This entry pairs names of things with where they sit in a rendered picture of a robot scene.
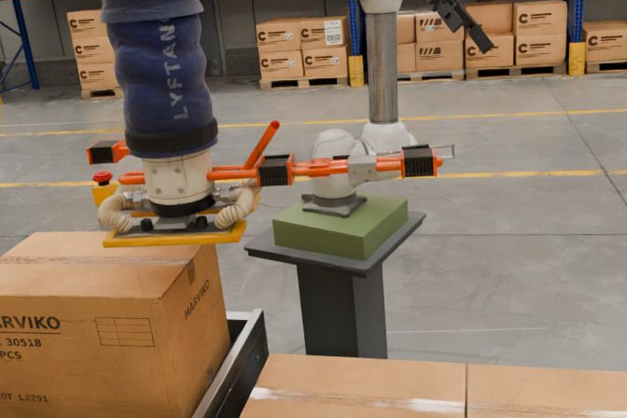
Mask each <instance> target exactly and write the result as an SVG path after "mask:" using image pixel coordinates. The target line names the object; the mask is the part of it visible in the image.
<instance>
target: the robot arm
mask: <svg viewBox="0 0 627 418"><path fill-rule="evenodd" d="M425 1H426V2H428V4H429V5H432V4H433V6H432V7H431V10H432V11H433V12H434V13H435V12H436V11H437V10H438V11H437V12H438V14H439V15H440V17H441V18H442V19H443V21H444V22H445V23H446V25H447V26H448V27H449V29H450V30H451V32H452V33H455V32H456V31H457V30H458V29H459V28H460V27H461V26H462V25H463V26H464V28H465V29H466V30H467V31H468V35H469V36H470V37H471V39H472V40H473V41H474V43H475V44H476V45H477V47H478V48H479V49H480V51H481V52H482V53H483V54H485V53H486V52H487V51H489V50H490V49H491V48H492V47H493V46H494V44H493V42H492V41H491V40H490V38H489V37H488V36H487V35H486V33H485V32H484V31H483V30H482V28H481V27H482V24H480V25H478V24H477V22H476V21H475V20H474V19H473V18H472V17H471V16H470V15H469V14H468V12H467V11H466V10H465V9H464V8H463V7H462V6H461V4H460V3H459V2H458V0H425ZM360 3H361V5H362V8H363V10H364V11H365V13H367V40H368V69H369V121H368V122H367V124H366V125H365V126H364V128H363V132H362V135H361V139H360V140H355V138H354V137H353V136H352V135H351V134H350V133H349V132H347V131H344V130H341V129H331V130H326V131H323V132H321V133H320V134H319V135H318V136H317V137H316V139H315V141H314V144H313V150H312V156H311V159H322V158H330V160H333V158H332V157H333V156H340V155H351V156H365V155H376V153H379V152H386V151H394V150H401V147H402V146H413V145H419V144H418V142H417V140H416V138H415V137H414V136H413V135H412V134H410V133H408V132H407V129H406V126H405V124H404V123H403V122H402V121H401V120H400V119H398V103H397V11H399V9H400V7H401V3H402V0H360ZM399 176H401V171H384V172H378V173H377V179H371V180H354V181H349V180H348V174H330V175H329V177H311V179H312V186H313V192H303V193H302V195H301V198H302V199H303V200H304V201H307V202H309V203H307V204H305V205H303V206H302V211H303V212H313V213H319V214H325V215H331V216H339V217H342V218H346V217H349V216H350V214H351V213H352V212H353V211H354V210H355V209H356V208H357V207H358V206H360V205H361V204H362V203H364V202H366V201H367V197H366V196H360V195H356V192H355V187H357V186H359V185H361V184H362V183H365V182H375V181H383V180H387V179H392V178H396V177H399Z"/></svg>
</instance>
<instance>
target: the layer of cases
mask: <svg viewBox="0 0 627 418"><path fill-rule="evenodd" d="M240 418H627V372H619V371H601V370H584V369H549V368H532V367H514V366H497V365H479V364H467V365H466V364H461V363H443V362H426V361H409V360H391V359H373V358H355V357H337V356H320V355H286V354H270V355H269V357H268V359H267V361H266V363H265V366H264V368H263V370H262V372H261V373H260V375H259V377H258V380H257V382H256V384H255V386H254V388H253V391H252V393H251V395H250V397H249V399H248V400H247V402H246V404H245V406H244V409H243V411H242V414H241V416H240Z"/></svg>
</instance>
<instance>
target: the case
mask: <svg viewBox="0 0 627 418"><path fill-rule="evenodd" d="M110 232H111V231H72V232H35V233H33V234H32V235H31V236H29V237H28V238H27V239H25V240H24V241H22V242H21V243H20V244H18V245H16V246H15V247H14V248H12V249H11V250H9V251H8V252H7V253H5V254H4V255H3V256H2V257H0V418H192V416H193V414H194V412H195V411H196V410H197V408H198V407H199V405H200V403H201V401H202V398H203V396H204V394H205V392H206V390H207V389H208V387H209V385H210V383H211V381H212V380H213V378H214V376H215V374H216V371H217V370H218V368H219V366H220V364H221V362H222V360H223V358H224V356H225V354H226V353H227V351H228V350H229V348H230V334H229V328H228V321H227V315H226V309H225V302H224V297H223V290H222V285H221V278H220V272H219V266H218V259H217V253H216V244H182V245H160V246H137V247H114V248H104V247H103V240H104V239H105V238H106V237H107V236H108V235H109V234H110Z"/></svg>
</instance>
